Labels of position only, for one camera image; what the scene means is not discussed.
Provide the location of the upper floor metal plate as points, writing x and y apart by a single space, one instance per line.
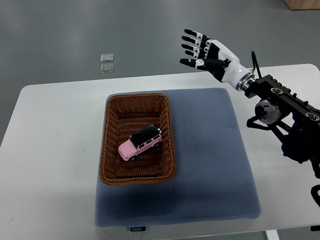
106 57

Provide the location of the wooden box corner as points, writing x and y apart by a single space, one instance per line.
296 5

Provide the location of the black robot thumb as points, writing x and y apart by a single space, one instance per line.
204 64

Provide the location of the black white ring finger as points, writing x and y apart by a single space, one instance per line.
209 44

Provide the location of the brown wicker basket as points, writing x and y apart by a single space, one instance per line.
125 114

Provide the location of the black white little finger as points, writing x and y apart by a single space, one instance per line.
196 37

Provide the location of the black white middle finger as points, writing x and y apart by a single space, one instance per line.
199 49

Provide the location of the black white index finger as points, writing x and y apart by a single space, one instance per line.
199 54

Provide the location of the pink toy car black roof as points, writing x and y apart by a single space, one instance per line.
140 141

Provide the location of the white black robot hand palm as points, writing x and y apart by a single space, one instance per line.
226 67

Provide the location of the blue grey foam mat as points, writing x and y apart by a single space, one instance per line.
213 182

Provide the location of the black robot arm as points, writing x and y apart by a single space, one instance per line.
293 121

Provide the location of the white table leg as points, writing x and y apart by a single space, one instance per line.
272 234

